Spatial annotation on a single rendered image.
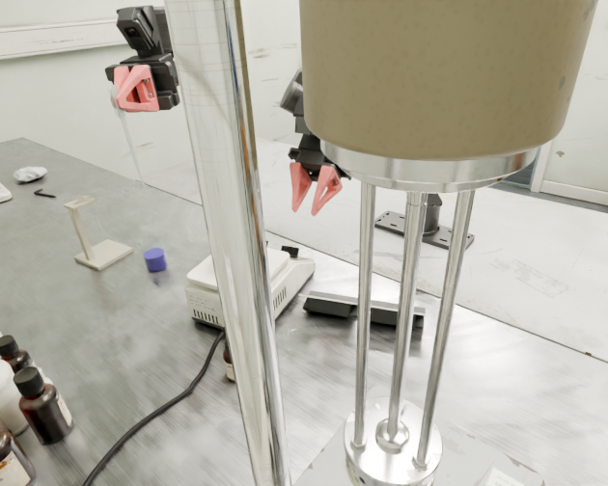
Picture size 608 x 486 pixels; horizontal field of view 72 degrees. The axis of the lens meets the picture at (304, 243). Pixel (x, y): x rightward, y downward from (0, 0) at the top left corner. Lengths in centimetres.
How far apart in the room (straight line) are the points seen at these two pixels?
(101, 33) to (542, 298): 186
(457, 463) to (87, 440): 42
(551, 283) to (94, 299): 78
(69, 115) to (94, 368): 154
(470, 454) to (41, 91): 190
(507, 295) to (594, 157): 273
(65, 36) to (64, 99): 24
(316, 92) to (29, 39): 185
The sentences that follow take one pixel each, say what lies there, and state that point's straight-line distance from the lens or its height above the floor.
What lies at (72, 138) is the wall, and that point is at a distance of 210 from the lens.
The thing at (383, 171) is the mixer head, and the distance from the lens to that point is 16.
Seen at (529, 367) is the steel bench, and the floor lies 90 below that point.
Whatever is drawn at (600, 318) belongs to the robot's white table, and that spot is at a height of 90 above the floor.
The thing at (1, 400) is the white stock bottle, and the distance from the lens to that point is 61.
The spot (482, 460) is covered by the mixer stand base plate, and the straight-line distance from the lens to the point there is 53.
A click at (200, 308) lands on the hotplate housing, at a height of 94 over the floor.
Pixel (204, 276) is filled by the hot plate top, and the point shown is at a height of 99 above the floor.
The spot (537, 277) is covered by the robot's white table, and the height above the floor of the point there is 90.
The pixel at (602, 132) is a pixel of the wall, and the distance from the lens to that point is 340.
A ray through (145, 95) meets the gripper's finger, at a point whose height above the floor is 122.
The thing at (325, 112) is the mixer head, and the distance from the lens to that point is 16.
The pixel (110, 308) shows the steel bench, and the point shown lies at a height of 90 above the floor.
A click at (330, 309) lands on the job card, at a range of 66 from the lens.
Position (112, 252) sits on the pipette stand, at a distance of 93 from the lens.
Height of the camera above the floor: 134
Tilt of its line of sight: 31 degrees down
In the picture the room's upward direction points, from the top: 3 degrees counter-clockwise
